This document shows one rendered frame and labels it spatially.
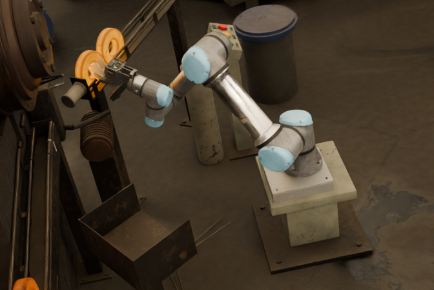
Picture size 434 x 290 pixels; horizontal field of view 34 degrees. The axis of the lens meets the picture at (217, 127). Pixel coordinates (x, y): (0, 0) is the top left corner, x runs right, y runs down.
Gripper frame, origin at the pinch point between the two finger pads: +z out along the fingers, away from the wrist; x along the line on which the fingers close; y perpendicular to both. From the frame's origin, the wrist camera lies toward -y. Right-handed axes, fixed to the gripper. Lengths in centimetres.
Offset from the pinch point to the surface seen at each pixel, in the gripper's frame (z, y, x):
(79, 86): -1.8, -1.5, 10.0
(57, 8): 133, -118, -161
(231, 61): -40, -10, -48
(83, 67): -0.2, 3.7, 5.1
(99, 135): -15.6, -14.6, 17.3
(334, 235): -110, -35, -5
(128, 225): -56, 7, 63
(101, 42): 1.3, 5.9, -9.6
